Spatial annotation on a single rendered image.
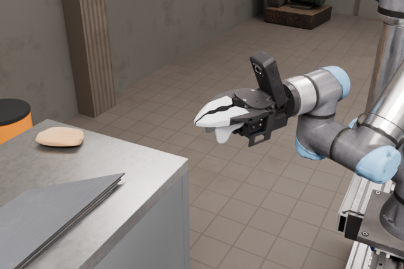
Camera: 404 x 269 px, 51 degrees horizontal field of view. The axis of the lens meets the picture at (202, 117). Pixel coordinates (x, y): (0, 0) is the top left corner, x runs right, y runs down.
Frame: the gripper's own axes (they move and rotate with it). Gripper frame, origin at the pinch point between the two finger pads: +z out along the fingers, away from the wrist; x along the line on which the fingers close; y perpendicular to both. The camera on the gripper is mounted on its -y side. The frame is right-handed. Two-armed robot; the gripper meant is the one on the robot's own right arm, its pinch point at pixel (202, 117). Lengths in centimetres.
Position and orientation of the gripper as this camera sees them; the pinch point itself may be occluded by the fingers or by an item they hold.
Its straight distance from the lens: 70.9
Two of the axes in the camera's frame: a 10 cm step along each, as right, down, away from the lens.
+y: -0.8, 8.3, 5.5
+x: -5.7, -4.9, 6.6
